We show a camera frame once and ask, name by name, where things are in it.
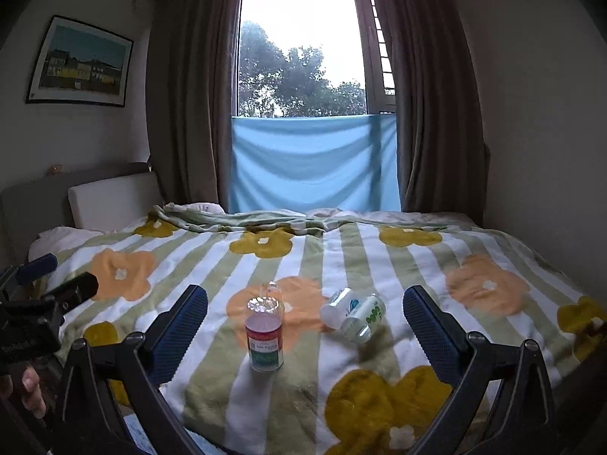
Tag white green label cup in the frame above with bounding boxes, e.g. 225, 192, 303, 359
341, 294, 386, 345

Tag clear amber plastic cup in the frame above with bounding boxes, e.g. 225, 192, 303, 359
258, 281, 284, 323

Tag person's left hand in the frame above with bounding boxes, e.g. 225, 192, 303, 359
0, 366, 46, 419

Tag grey bed headboard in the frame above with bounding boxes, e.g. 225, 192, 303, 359
1, 162, 149, 264

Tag white pillow cushion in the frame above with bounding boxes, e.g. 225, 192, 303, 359
68, 173, 162, 232

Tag framed landscape picture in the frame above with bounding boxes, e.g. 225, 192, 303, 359
26, 14, 134, 108

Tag striped flower pattern blanket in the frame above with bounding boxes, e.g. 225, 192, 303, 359
31, 203, 606, 454

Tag brown right curtain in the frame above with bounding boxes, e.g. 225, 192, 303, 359
377, 0, 489, 224

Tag brown curtain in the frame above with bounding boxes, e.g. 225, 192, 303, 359
146, 0, 240, 207
377, 0, 489, 224

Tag brown left curtain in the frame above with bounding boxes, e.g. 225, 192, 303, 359
146, 0, 240, 207

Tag light blue hanging cloth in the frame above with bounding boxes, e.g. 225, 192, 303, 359
228, 114, 401, 213

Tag window frame with shutter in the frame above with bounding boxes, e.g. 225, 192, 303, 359
234, 0, 395, 118

